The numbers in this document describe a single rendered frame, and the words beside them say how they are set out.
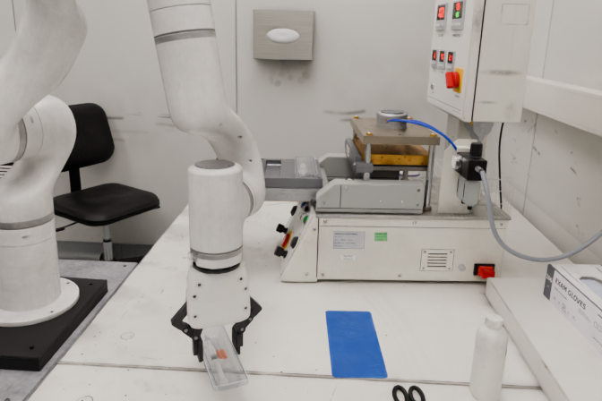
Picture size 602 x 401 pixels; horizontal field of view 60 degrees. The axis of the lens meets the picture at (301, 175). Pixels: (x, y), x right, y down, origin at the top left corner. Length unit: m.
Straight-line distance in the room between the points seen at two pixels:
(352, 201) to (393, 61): 1.72
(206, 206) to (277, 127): 2.14
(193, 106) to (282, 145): 2.17
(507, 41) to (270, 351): 0.81
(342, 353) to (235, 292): 0.28
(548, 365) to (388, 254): 0.44
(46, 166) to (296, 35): 1.81
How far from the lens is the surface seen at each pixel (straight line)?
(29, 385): 1.06
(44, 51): 0.97
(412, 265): 1.30
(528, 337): 1.11
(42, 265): 1.16
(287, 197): 1.27
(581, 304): 1.15
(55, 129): 1.11
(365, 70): 2.86
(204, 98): 0.77
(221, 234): 0.80
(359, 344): 1.08
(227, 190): 0.78
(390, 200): 1.24
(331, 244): 1.25
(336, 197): 1.22
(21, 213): 1.11
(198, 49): 0.77
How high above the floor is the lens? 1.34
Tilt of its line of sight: 15 degrees down
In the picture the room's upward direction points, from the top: 1 degrees clockwise
